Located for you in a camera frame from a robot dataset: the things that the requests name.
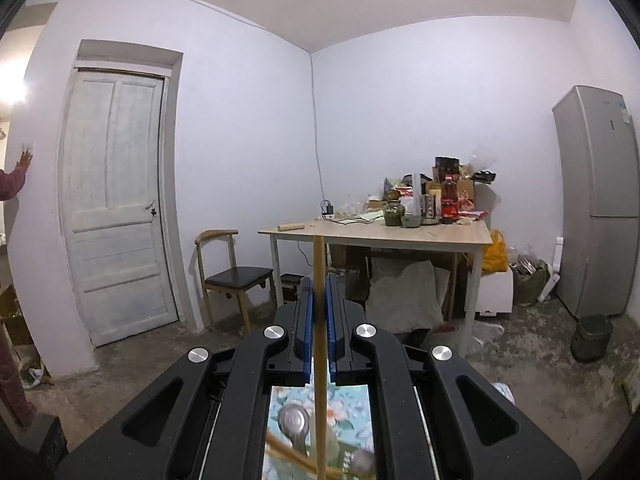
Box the wooden chopstick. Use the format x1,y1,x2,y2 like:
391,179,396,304
312,235,328,480

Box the chopsticks in basket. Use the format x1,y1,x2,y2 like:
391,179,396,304
266,431,317,476

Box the floral blue tablecloth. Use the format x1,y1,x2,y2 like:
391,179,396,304
263,383,377,480

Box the steel metal spoon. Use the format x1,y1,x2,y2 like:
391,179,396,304
278,403,310,455

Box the green plastic utensil basket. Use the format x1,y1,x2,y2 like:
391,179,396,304
326,453,376,479

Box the grey sack under table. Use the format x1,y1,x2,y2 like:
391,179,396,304
366,259,450,334

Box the white box under table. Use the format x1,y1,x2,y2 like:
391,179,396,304
476,268,514,316

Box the wooden chair black seat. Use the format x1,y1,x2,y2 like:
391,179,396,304
194,230,278,334

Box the yellow plastic bag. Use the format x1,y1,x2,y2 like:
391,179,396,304
482,230,509,274

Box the dark rice cooker pot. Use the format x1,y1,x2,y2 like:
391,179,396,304
570,314,613,362

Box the light wooden table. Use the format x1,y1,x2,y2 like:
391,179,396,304
258,219,491,356

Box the bystander in pink sleeve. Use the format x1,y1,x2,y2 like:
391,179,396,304
0,145,39,428

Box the green glass jar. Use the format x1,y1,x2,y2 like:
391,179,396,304
383,200,406,226

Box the red soda bottle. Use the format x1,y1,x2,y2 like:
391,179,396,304
440,174,459,224

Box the silver tall refrigerator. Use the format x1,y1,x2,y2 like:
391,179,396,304
553,86,639,318

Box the white panelled door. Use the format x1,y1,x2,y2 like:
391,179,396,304
60,70,177,347

